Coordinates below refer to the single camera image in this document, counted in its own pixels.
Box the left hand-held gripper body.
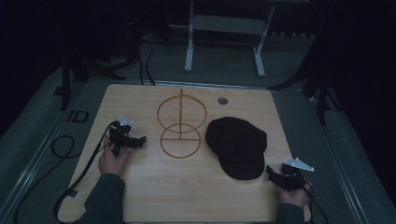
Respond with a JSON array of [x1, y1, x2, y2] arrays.
[[108, 115, 140, 158]]

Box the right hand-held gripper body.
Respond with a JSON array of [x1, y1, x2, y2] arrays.
[[272, 157, 316, 192]]

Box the black cap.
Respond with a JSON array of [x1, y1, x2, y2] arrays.
[[205, 116, 268, 181]]

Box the gold wire hat stand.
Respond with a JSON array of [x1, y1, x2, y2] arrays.
[[156, 88, 208, 160]]

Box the person's right hand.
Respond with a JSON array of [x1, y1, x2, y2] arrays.
[[277, 178, 314, 209]]

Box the person's left hand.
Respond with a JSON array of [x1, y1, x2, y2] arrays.
[[98, 135, 133, 177]]

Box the black tripod stand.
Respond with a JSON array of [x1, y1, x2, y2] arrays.
[[59, 0, 141, 112], [268, 36, 342, 126]]

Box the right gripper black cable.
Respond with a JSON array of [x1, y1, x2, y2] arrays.
[[304, 181, 330, 224]]

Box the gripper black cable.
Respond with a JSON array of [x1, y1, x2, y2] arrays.
[[304, 181, 330, 224], [53, 121, 117, 224]]

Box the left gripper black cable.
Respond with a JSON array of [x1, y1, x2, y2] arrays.
[[53, 121, 117, 224]]

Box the black floor cable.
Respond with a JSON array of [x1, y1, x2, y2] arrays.
[[12, 134, 77, 224]]

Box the white metal table frame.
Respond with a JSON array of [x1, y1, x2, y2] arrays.
[[184, 0, 276, 78]]

